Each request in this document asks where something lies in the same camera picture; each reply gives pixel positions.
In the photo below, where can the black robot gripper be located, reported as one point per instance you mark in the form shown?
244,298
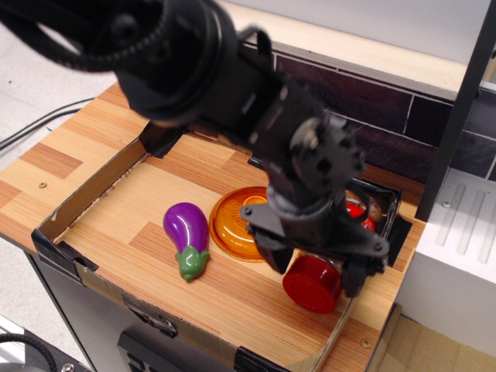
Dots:
309,172

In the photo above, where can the basil bottle red lid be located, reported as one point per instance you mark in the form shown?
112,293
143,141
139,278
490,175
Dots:
314,282

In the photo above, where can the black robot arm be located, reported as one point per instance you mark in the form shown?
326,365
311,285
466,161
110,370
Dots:
182,64

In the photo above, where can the cardboard fence with black tape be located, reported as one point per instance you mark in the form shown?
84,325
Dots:
108,234

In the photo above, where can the orange glass pot lid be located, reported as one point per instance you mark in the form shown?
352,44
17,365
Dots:
228,228

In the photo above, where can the purple toy eggplant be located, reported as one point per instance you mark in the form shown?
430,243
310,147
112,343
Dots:
186,226

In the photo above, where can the white toy sink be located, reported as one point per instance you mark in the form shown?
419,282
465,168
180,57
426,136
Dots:
450,283

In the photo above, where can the dark brick backsplash shelf unit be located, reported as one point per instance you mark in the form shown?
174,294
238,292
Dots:
416,115

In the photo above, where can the black cabinet under table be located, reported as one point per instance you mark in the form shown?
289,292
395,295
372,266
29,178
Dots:
121,334

